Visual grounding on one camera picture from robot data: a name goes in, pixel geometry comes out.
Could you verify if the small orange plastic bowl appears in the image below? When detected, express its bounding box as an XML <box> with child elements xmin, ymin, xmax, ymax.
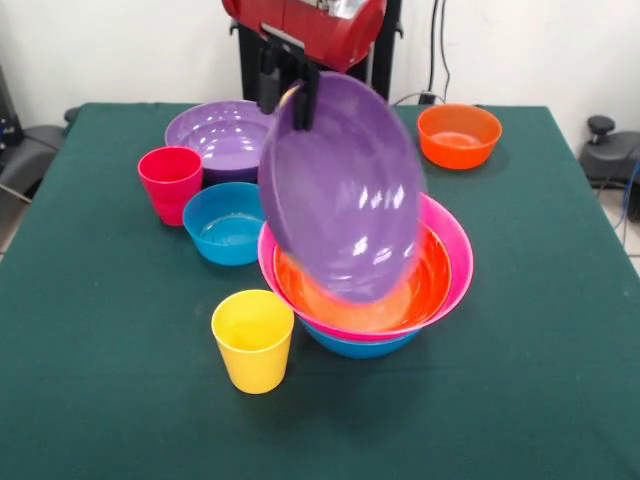
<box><xmin>417</xmin><ymin>103</ymin><xmax>503</xmax><ymax>171</ymax></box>

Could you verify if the blue cable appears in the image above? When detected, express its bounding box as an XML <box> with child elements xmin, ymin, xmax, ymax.
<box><xmin>617</xmin><ymin>159</ymin><xmax>640</xmax><ymax>246</ymax></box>

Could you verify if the small blue plastic bowl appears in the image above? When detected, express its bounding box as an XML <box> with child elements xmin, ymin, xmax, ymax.
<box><xmin>182</xmin><ymin>181</ymin><xmax>269</xmax><ymax>266</ymax></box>

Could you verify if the pink plastic bowl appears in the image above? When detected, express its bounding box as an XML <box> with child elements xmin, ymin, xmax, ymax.
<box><xmin>257</xmin><ymin>192</ymin><xmax>475</xmax><ymax>344</ymax></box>

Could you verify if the large blue plastic bowl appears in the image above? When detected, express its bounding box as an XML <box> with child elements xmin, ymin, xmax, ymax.
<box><xmin>299</xmin><ymin>319</ymin><xmax>421</xmax><ymax>360</ymax></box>

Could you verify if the purple plastic bowl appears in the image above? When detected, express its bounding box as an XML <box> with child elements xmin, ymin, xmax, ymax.
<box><xmin>257</xmin><ymin>71</ymin><xmax>429</xmax><ymax>304</ymax></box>
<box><xmin>164</xmin><ymin>99</ymin><xmax>277</xmax><ymax>184</ymax></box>

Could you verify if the black wall cable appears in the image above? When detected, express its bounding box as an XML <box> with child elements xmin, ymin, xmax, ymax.
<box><xmin>427</xmin><ymin>0</ymin><xmax>438</xmax><ymax>97</ymax></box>
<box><xmin>438</xmin><ymin>0</ymin><xmax>452</xmax><ymax>100</ymax></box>

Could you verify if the black padded equipment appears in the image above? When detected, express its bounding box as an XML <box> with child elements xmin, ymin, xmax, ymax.
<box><xmin>0</xmin><ymin>124</ymin><xmax>69</xmax><ymax>201</ymax></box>

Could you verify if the dark green tablecloth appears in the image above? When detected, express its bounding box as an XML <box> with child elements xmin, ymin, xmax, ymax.
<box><xmin>0</xmin><ymin>102</ymin><xmax>640</xmax><ymax>480</ymax></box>

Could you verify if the yellow plastic cup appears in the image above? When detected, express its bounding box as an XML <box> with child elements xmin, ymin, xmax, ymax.
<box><xmin>210</xmin><ymin>289</ymin><xmax>296</xmax><ymax>395</ymax></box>
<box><xmin>278</xmin><ymin>83</ymin><xmax>301</xmax><ymax>111</ymax></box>

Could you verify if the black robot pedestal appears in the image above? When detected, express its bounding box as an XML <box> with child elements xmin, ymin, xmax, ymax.
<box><xmin>229</xmin><ymin>0</ymin><xmax>404</xmax><ymax>106</ymax></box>

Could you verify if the large orange plastic bowl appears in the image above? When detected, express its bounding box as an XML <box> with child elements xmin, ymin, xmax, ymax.
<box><xmin>272</xmin><ymin>219</ymin><xmax>453</xmax><ymax>333</ymax></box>

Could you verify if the dark device box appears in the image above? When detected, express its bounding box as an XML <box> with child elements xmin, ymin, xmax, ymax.
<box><xmin>0</xmin><ymin>64</ymin><xmax>21</xmax><ymax>147</ymax></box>

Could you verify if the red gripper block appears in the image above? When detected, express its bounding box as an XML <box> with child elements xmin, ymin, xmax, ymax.
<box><xmin>221</xmin><ymin>0</ymin><xmax>389</xmax><ymax>132</ymax></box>

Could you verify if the black equipment base with knob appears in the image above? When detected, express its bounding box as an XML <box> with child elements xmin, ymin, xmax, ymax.
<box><xmin>578</xmin><ymin>115</ymin><xmax>640</xmax><ymax>189</ymax></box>

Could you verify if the grey cable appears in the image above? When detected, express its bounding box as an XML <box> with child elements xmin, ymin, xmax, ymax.
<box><xmin>391</xmin><ymin>91</ymin><xmax>448</xmax><ymax>107</ymax></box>

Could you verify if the red plastic cup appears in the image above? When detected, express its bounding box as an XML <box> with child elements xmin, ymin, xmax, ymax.
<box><xmin>137</xmin><ymin>145</ymin><xmax>205</xmax><ymax>228</ymax></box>

